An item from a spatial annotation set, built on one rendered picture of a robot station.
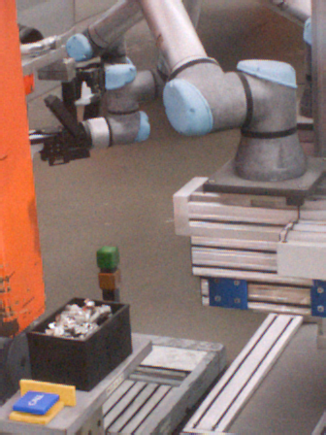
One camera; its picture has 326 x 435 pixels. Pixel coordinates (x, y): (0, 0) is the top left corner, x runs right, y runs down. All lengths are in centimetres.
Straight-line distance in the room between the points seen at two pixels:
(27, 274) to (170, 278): 167
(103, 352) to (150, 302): 155
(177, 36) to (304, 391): 94
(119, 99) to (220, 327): 111
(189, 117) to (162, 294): 175
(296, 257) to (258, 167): 21
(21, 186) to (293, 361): 93
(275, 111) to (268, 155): 9
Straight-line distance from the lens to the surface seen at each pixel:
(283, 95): 252
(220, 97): 246
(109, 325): 255
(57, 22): 384
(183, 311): 399
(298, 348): 322
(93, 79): 329
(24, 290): 263
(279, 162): 254
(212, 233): 262
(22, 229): 260
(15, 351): 294
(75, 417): 243
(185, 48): 254
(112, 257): 265
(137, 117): 302
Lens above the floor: 158
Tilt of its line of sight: 19 degrees down
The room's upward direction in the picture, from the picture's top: 5 degrees counter-clockwise
